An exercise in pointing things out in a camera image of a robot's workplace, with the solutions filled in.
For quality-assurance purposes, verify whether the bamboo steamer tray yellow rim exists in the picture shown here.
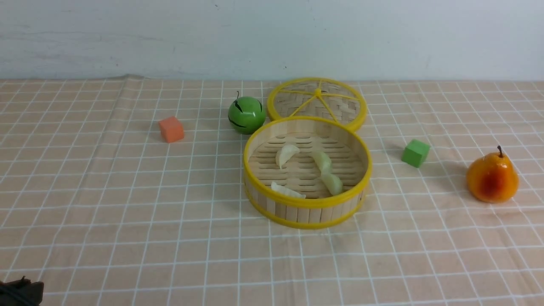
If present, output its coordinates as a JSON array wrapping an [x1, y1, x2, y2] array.
[[243, 116, 373, 230]]

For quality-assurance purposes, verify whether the bamboo steamer lid yellow rim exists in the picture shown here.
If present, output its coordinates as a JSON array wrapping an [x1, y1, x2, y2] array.
[[266, 77, 368, 131]]

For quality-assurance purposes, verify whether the orange foam cube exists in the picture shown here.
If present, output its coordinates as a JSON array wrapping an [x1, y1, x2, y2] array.
[[158, 116, 185, 143]]

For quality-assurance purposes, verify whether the orange yellow toy pear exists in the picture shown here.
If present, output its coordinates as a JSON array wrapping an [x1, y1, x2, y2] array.
[[465, 145, 519, 204]]

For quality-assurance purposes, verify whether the white dumpling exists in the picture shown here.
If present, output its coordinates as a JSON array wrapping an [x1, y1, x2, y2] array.
[[320, 172, 343, 196], [270, 181, 306, 199], [275, 144, 300, 169], [310, 150, 332, 173]]

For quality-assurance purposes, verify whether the green foam cube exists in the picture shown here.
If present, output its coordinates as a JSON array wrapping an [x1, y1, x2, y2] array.
[[401, 139, 430, 168]]

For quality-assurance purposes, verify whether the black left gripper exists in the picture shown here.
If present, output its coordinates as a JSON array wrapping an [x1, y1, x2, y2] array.
[[0, 276, 44, 306]]

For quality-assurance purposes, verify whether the beige checkered tablecloth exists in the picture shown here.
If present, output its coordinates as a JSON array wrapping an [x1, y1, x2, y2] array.
[[0, 76, 544, 306]]

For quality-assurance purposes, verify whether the green toy watermelon ball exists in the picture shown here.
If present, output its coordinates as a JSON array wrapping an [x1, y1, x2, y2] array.
[[228, 91, 266, 134]]

